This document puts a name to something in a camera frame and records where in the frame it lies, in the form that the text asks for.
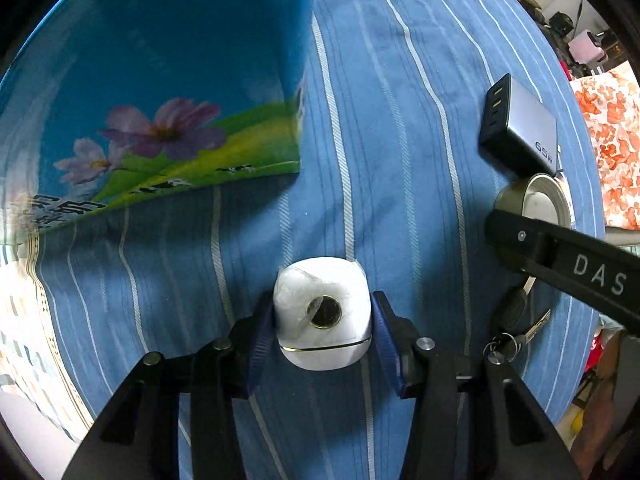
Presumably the silver round tin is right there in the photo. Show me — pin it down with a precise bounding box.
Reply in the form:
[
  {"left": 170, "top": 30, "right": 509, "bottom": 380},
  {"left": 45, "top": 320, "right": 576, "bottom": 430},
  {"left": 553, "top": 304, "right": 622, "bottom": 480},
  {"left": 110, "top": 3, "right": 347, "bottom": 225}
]
[{"left": 494, "top": 174, "right": 575, "bottom": 229}]

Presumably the grey black USB charger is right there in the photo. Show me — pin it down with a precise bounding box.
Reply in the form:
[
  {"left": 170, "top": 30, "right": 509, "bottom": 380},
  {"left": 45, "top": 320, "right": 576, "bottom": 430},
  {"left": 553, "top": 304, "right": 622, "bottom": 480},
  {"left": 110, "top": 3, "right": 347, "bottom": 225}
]
[{"left": 480, "top": 74, "right": 558, "bottom": 179}]

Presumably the white rounded perfume bottle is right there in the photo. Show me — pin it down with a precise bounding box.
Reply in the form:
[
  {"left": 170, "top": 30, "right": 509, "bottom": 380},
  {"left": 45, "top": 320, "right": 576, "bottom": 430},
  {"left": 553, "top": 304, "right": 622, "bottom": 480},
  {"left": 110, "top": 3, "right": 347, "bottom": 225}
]
[{"left": 273, "top": 257, "right": 372, "bottom": 372}]

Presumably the key bunch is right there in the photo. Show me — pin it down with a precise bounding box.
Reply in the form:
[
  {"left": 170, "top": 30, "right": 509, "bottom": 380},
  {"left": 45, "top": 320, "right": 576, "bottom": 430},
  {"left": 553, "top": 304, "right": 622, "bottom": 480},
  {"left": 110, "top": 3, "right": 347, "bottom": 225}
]
[{"left": 483, "top": 276, "right": 551, "bottom": 362}]

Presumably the orange white floral cloth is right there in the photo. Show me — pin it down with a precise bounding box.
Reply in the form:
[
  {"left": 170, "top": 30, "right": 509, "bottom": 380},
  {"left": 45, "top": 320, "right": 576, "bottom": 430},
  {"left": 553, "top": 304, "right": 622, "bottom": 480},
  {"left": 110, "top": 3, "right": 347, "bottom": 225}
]
[{"left": 570, "top": 62, "right": 640, "bottom": 231}]

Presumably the pink small box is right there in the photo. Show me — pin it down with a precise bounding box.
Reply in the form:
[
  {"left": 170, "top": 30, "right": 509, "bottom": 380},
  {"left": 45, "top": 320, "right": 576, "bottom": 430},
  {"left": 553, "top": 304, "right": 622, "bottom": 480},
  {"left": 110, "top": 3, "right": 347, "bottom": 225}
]
[{"left": 568, "top": 29, "right": 606, "bottom": 65}]

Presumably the blue striped tablecloth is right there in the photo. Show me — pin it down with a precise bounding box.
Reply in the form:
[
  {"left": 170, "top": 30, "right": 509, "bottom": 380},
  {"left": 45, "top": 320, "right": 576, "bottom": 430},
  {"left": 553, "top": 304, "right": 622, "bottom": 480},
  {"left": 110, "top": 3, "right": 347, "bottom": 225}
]
[{"left": 34, "top": 0, "right": 606, "bottom": 480}]

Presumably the blue milk carton box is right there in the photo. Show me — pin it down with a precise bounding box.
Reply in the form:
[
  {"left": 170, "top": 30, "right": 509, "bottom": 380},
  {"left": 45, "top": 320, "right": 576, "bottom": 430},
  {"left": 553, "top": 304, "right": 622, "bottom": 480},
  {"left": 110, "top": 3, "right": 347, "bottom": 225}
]
[{"left": 1, "top": 0, "right": 312, "bottom": 245}]

